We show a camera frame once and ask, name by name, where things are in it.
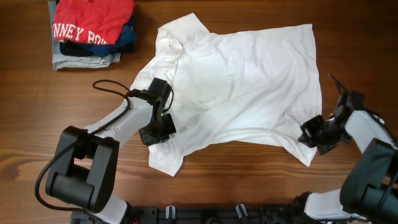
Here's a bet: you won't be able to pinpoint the right black cable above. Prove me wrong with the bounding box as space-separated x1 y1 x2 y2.
328 72 398 218

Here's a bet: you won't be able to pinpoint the left black cable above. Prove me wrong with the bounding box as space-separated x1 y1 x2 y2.
34 79 131 224

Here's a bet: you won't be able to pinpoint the navy blue folded garment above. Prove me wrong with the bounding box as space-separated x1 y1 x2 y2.
77 15 137 57

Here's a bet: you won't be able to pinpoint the right grey rail clip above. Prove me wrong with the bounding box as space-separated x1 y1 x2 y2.
235 203 248 219

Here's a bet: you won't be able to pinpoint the grey rail clip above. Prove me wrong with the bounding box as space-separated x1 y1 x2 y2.
235 203 248 219
165 205 176 220

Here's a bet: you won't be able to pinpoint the white t-shirt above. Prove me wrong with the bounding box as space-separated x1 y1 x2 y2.
132 14 322 176

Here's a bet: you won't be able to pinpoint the black folded garment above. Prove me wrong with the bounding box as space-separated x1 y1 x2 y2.
59 40 136 57

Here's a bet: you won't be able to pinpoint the red folded t-shirt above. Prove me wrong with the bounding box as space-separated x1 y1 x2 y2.
52 0 134 45

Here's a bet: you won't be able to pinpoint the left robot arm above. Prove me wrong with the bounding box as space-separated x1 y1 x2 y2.
35 78 176 223

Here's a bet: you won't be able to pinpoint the black cable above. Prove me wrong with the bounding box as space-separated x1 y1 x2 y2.
34 79 131 224
328 72 398 218

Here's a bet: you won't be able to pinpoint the light grey folded jeans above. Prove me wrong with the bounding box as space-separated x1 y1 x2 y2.
48 1 121 70

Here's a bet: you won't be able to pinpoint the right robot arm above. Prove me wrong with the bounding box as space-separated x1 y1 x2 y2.
298 90 397 223

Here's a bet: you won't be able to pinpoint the left grey rail clip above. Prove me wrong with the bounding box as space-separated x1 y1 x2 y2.
165 205 176 220

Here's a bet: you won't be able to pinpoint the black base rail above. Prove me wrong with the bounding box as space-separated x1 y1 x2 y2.
70 203 308 224

